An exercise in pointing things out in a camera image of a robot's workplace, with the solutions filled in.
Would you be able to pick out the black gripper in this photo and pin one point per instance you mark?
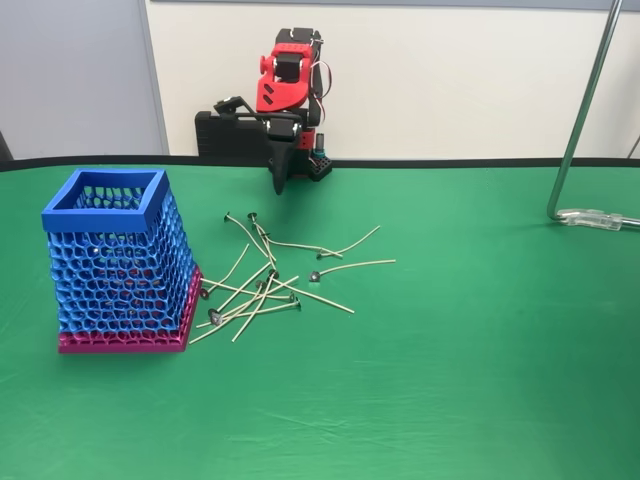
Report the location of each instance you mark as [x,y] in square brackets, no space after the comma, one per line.
[281,150]

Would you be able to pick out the candle wick with metal tab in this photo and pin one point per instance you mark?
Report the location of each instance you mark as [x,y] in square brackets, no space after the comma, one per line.
[320,255]
[292,296]
[273,273]
[205,294]
[314,276]
[227,217]
[298,303]
[260,285]
[252,216]
[330,304]
[217,320]
[212,313]
[264,235]

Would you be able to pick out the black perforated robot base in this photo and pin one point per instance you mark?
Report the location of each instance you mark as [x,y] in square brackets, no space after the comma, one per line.
[322,170]

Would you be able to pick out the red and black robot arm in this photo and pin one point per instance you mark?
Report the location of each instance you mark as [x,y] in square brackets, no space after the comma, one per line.
[285,90]

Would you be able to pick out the blue and magenta lattice basket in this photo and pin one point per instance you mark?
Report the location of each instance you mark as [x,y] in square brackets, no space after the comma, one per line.
[115,280]

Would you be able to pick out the small black knob tool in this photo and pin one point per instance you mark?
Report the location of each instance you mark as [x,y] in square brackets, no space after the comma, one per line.
[320,145]

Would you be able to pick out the green cloth with black rim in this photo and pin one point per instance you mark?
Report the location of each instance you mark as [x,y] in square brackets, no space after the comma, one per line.
[400,375]

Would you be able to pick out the metal stand pole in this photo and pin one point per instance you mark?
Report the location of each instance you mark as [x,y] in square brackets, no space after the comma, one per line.
[586,100]

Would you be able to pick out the clear plastic stand foot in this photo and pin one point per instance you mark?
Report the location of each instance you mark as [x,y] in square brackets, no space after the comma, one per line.
[595,219]

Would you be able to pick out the small camera on black bracket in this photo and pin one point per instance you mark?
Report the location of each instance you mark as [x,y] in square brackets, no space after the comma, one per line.
[227,105]

